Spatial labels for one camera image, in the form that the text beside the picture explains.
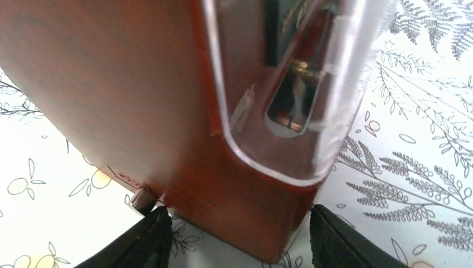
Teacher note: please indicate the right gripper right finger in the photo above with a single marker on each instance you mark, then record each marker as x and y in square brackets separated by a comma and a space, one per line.
[334, 243]

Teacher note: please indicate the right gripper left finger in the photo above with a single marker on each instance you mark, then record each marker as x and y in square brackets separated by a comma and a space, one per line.
[146, 244]

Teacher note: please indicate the brown wooden metronome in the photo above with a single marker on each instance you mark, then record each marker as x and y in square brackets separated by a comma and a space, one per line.
[183, 99]

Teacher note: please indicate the clear plastic metronome cover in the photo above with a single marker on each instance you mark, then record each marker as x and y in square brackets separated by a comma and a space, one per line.
[292, 92]

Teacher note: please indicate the floral patterned table mat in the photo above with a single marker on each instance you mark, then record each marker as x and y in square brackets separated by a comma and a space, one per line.
[402, 177]

